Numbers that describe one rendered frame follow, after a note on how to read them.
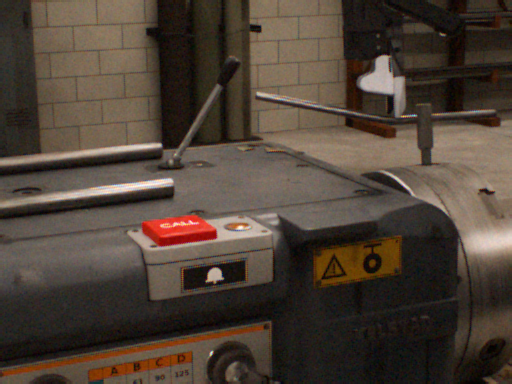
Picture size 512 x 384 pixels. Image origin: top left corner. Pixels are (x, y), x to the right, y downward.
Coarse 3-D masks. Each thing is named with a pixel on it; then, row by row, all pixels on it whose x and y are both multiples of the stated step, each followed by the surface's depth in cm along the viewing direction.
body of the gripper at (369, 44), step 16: (352, 0) 135; (368, 0) 135; (384, 0) 134; (352, 16) 136; (368, 16) 135; (384, 16) 135; (400, 16) 134; (352, 32) 134; (368, 32) 133; (384, 32) 133; (352, 48) 134; (368, 48) 134; (384, 48) 134
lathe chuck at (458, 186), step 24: (408, 168) 134; (432, 168) 133; (456, 168) 134; (456, 192) 128; (456, 216) 125; (480, 216) 126; (504, 216) 127; (480, 240) 124; (504, 240) 125; (480, 264) 123; (504, 264) 125; (480, 288) 123; (504, 288) 124; (480, 312) 123; (504, 312) 125; (480, 336) 125; (504, 336) 127; (480, 360) 128; (504, 360) 130
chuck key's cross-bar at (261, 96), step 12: (264, 96) 136; (276, 96) 136; (300, 108) 136; (312, 108) 136; (324, 108) 136; (336, 108) 136; (372, 120) 136; (384, 120) 136; (396, 120) 135; (408, 120) 135; (432, 120) 135; (444, 120) 135; (456, 120) 135
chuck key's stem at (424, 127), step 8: (416, 104) 136; (424, 104) 135; (416, 112) 135; (424, 112) 135; (424, 120) 135; (416, 128) 136; (424, 128) 135; (432, 128) 135; (424, 136) 135; (432, 136) 135; (424, 144) 135; (432, 144) 136; (424, 152) 136; (424, 160) 136
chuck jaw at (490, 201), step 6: (480, 192) 130; (480, 198) 129; (486, 198) 129; (492, 198) 130; (510, 198) 133; (486, 204) 129; (492, 204) 129; (498, 204) 129; (504, 204) 131; (510, 204) 132; (492, 210) 128; (498, 210) 128; (504, 210) 130; (510, 210) 131; (498, 216) 128; (510, 216) 130
